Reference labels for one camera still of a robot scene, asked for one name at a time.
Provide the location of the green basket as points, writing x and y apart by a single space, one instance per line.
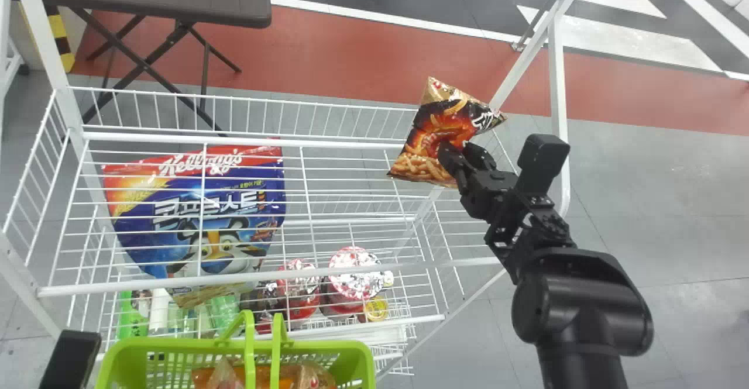
175 360

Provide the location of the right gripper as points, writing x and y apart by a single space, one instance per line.
488 193

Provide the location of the blue cereal bag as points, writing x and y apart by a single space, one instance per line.
199 207

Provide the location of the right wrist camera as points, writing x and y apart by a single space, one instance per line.
541 161

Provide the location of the green bottle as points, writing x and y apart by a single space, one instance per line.
223 313
130 319

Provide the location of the yellow black striped post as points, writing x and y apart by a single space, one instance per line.
61 38

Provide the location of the orange snack packet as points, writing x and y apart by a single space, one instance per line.
263 377

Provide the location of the yellow can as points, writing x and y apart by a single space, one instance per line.
376 309

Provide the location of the white bottle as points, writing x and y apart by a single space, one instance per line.
159 310

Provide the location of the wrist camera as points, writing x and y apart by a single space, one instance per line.
541 161
70 360

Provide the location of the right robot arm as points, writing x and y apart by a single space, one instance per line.
579 319

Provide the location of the red noodle cup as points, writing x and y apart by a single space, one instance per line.
299 292
354 275

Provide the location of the black noodle cup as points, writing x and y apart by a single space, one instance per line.
260 301

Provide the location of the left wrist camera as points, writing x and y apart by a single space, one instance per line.
70 360

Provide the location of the red snack packet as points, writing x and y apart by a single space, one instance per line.
439 126

